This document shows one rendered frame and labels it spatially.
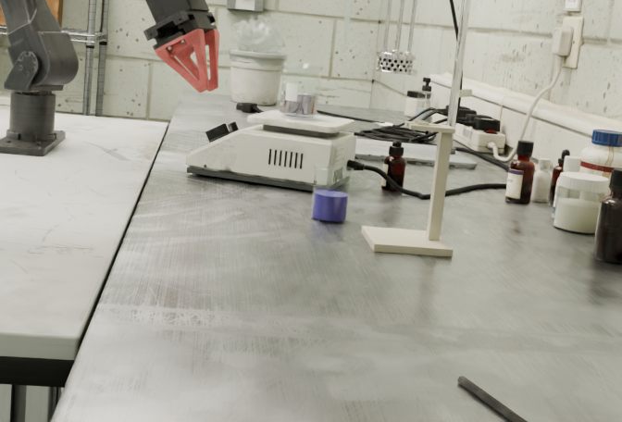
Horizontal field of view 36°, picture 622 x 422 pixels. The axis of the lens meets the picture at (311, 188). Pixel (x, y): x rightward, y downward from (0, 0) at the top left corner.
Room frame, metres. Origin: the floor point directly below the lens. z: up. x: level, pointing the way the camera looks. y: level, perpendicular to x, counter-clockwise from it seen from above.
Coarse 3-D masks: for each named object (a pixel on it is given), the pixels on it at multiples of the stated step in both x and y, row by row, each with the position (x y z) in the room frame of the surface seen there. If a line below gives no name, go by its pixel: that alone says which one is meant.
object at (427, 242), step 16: (416, 128) 0.96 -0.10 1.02; (432, 128) 0.96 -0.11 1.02; (448, 128) 0.96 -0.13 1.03; (448, 144) 0.97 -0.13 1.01; (448, 160) 0.97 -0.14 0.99; (432, 192) 0.98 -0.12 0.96; (432, 208) 0.97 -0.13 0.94; (432, 224) 0.97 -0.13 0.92; (368, 240) 0.96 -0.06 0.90; (384, 240) 0.95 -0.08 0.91; (400, 240) 0.96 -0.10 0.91; (416, 240) 0.96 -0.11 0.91; (432, 240) 0.97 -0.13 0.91; (448, 256) 0.94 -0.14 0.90
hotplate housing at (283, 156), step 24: (216, 144) 1.25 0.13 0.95; (240, 144) 1.24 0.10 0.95; (264, 144) 1.23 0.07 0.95; (288, 144) 1.22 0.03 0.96; (312, 144) 1.21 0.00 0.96; (336, 144) 1.22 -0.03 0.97; (192, 168) 1.26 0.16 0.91; (216, 168) 1.25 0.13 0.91; (240, 168) 1.24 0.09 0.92; (264, 168) 1.23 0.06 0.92; (288, 168) 1.22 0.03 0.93; (312, 168) 1.21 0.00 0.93; (360, 168) 1.28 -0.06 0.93
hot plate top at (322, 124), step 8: (264, 112) 1.30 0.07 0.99; (272, 112) 1.31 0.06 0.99; (248, 120) 1.24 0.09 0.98; (256, 120) 1.24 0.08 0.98; (264, 120) 1.24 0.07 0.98; (272, 120) 1.23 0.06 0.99; (280, 120) 1.23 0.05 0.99; (288, 120) 1.23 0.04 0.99; (296, 120) 1.24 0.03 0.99; (304, 120) 1.25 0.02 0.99; (312, 120) 1.26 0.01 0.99; (320, 120) 1.27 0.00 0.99; (328, 120) 1.28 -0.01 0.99; (336, 120) 1.29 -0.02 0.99; (344, 120) 1.30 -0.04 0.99; (352, 120) 1.31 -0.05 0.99; (296, 128) 1.22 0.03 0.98; (304, 128) 1.22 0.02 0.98; (312, 128) 1.22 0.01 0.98; (320, 128) 1.22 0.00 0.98; (328, 128) 1.21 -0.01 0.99; (336, 128) 1.22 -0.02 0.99; (344, 128) 1.26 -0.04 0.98
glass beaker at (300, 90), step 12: (288, 60) 1.26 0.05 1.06; (300, 60) 1.25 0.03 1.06; (288, 72) 1.26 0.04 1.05; (300, 72) 1.25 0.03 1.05; (312, 72) 1.26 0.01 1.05; (288, 84) 1.26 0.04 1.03; (300, 84) 1.25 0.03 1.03; (312, 84) 1.26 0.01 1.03; (288, 96) 1.26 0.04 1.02; (300, 96) 1.25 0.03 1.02; (312, 96) 1.26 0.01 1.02; (288, 108) 1.26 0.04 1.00; (300, 108) 1.25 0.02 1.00; (312, 108) 1.26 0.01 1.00
